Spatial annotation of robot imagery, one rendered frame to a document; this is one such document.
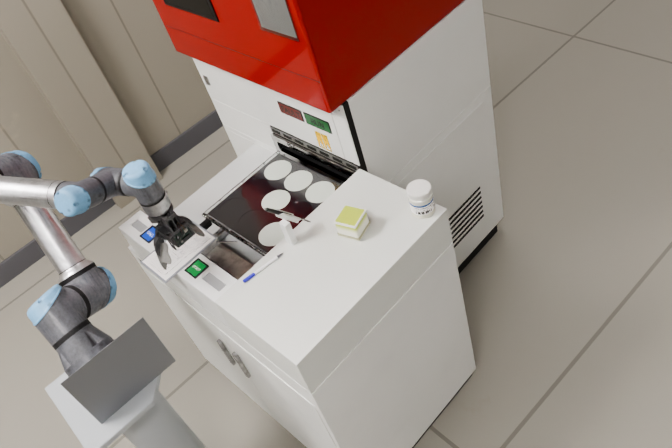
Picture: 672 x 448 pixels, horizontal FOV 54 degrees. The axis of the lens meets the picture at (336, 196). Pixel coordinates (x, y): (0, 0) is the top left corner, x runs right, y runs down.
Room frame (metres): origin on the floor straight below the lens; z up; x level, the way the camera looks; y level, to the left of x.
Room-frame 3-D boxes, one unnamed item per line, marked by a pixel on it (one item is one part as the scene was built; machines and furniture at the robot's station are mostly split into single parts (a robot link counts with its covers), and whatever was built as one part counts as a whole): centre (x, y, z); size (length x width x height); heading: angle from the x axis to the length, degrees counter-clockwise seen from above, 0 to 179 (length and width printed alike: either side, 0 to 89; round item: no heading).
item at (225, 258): (1.51, 0.41, 0.87); 0.36 x 0.08 x 0.03; 33
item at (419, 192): (1.34, -0.23, 1.01); 0.07 x 0.07 x 0.10
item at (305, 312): (1.30, 0.07, 0.89); 0.62 x 0.35 x 0.14; 123
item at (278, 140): (1.80, 0.03, 0.89); 0.44 x 0.02 x 0.10; 33
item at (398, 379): (1.55, 0.24, 0.41); 0.96 x 0.64 x 0.82; 33
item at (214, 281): (1.53, 0.53, 0.89); 0.55 x 0.09 x 0.14; 33
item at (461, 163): (2.14, -0.17, 0.41); 0.82 x 0.70 x 0.82; 33
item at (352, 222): (1.36, -0.02, 1.00); 0.07 x 0.07 x 0.07; 48
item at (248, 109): (1.96, 0.11, 1.02); 0.81 x 0.03 x 0.40; 33
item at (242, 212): (1.67, 0.19, 0.90); 0.34 x 0.34 x 0.01; 33
